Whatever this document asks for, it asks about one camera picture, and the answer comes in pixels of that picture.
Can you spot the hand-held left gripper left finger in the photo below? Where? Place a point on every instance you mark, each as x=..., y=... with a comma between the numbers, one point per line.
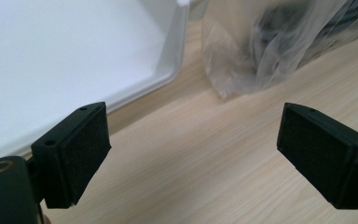
x=71, y=155

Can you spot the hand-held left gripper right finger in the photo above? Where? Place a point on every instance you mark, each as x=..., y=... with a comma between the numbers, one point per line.
x=320, y=155

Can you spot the clear plastic bag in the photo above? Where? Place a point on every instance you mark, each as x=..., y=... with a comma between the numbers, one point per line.
x=230, y=62

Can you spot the white plastic bin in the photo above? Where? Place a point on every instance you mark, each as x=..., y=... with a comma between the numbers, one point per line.
x=59, y=62

